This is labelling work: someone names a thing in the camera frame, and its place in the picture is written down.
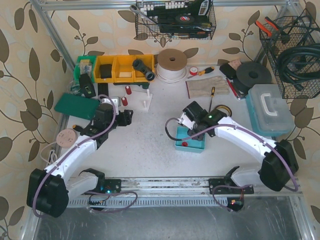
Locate beige work glove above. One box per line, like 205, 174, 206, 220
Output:
186, 76, 230, 99

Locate top wire basket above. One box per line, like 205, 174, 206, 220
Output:
133, 0, 216, 41

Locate black coiled hose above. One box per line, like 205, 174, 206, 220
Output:
276, 43, 320, 87

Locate red white tape roll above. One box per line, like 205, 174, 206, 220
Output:
189, 66, 198, 76

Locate black pipe fitting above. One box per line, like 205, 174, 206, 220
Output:
132, 59, 155, 82

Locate black disc spool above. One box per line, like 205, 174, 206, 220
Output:
233, 61, 272, 94

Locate yellow storage bin left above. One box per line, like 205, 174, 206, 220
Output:
93, 55, 116, 84

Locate white cable spool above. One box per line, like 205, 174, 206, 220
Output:
156, 48, 188, 84

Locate green storage bin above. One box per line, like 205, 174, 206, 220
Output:
73, 55, 97, 83

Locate pink round power strip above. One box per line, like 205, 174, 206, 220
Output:
56, 128, 78, 149

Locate green foam pad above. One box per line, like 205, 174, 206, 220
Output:
54, 93, 100, 120

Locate black slotted block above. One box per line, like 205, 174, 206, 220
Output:
97, 83, 109, 102

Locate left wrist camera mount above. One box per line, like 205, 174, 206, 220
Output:
100, 97, 121, 108

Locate brown tape roll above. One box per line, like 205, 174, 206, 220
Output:
215, 104, 233, 117

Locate red large spring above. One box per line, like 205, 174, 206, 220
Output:
125, 85, 132, 95

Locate white peg fixture base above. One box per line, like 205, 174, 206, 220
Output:
126, 89, 153, 112

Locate orange handled pliers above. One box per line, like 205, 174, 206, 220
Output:
254, 16, 280, 37

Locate yellow storage bin right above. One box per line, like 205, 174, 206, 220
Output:
132, 54, 155, 83

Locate silver wrench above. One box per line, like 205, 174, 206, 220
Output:
129, 5, 159, 25

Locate wire basket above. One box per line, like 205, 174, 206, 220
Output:
133, 0, 216, 41
255, 6, 320, 99

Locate teal clear toolbox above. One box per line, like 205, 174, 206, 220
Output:
245, 84, 295, 137

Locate black green meter device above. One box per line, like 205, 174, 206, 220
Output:
78, 73, 96, 98

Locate right wire basket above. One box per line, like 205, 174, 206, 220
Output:
255, 6, 320, 99

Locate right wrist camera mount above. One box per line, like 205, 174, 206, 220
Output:
177, 112, 196, 130

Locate blue plastic tray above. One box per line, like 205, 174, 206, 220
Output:
174, 126, 206, 154

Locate red utility knife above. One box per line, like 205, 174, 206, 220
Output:
225, 77, 246, 100

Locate aluminium front rail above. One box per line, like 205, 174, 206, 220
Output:
56, 177, 301, 215

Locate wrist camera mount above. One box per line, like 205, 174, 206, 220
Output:
177, 112, 196, 130
100, 97, 121, 108

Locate yellow black slim screwdriver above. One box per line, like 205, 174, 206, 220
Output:
208, 87, 215, 113

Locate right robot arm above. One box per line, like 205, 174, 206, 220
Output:
181, 109, 299, 192

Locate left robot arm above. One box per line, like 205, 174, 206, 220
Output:
26, 103, 134, 218

